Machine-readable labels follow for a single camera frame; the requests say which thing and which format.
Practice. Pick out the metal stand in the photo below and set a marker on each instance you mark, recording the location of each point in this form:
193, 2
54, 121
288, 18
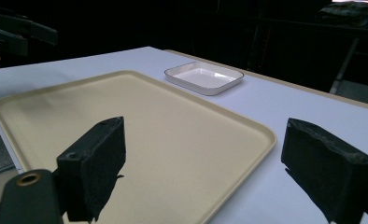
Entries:
344, 67

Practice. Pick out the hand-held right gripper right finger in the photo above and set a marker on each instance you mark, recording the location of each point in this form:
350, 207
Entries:
328, 174

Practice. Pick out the white square dish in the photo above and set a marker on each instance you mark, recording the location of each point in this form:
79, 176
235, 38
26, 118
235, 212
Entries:
204, 77

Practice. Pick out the beige plastic tray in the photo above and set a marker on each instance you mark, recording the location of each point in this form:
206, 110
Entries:
160, 130

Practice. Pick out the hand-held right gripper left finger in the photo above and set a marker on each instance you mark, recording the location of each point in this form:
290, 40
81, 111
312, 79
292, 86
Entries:
92, 168

